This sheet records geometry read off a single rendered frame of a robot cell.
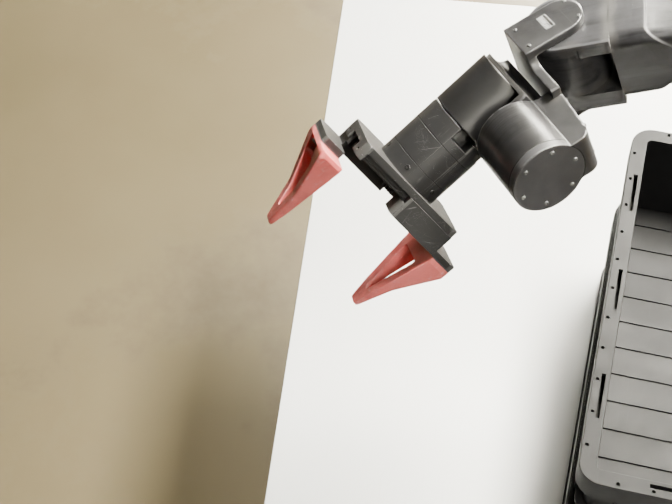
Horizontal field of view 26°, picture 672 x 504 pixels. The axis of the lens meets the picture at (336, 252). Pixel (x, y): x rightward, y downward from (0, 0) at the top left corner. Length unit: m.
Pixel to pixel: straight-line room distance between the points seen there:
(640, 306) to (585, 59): 0.41
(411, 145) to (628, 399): 0.41
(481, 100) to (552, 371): 0.53
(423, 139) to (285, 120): 1.62
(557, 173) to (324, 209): 0.65
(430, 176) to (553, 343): 0.51
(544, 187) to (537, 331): 0.54
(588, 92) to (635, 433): 0.38
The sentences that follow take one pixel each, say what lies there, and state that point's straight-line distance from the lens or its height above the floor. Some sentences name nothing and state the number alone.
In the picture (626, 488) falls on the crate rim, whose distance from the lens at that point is 1.22.
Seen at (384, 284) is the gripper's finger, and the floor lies 1.08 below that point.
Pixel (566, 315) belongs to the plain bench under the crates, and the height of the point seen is 0.70.
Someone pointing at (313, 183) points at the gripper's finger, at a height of 1.16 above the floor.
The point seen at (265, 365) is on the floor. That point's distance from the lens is 2.37.
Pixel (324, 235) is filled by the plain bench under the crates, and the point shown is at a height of 0.70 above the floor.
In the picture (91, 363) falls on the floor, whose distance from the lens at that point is 2.40.
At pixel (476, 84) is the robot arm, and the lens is 1.08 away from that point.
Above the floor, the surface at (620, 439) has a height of 0.83.
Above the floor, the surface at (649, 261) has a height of 0.83.
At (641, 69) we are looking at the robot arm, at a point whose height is 1.22.
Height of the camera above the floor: 1.98
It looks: 53 degrees down
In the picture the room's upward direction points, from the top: straight up
